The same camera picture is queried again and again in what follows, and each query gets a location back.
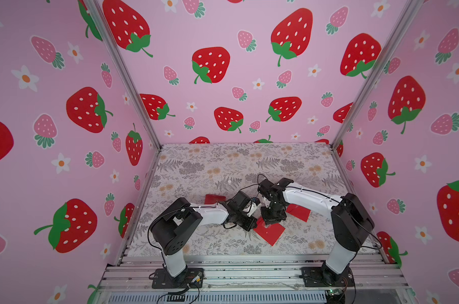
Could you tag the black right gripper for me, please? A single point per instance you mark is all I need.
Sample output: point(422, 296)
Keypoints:
point(273, 212)

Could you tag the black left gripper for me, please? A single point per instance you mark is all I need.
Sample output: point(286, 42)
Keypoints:
point(250, 224)

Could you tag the red envelope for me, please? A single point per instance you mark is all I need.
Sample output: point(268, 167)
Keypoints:
point(211, 199)
point(269, 233)
point(299, 212)

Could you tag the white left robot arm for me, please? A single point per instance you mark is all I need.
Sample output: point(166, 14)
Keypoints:
point(172, 229)

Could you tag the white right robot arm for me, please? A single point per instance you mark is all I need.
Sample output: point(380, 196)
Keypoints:
point(352, 224)

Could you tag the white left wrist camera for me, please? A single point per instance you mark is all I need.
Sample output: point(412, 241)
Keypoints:
point(252, 206)

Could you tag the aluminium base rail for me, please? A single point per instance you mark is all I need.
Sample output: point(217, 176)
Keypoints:
point(255, 278)

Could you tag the aluminium right rear frame post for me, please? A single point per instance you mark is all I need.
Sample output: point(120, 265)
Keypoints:
point(401, 27)

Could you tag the aluminium frame post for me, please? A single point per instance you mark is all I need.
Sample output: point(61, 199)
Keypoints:
point(401, 27)
point(103, 28)

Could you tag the aluminium left rear frame post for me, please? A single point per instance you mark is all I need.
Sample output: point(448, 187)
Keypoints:
point(103, 28)

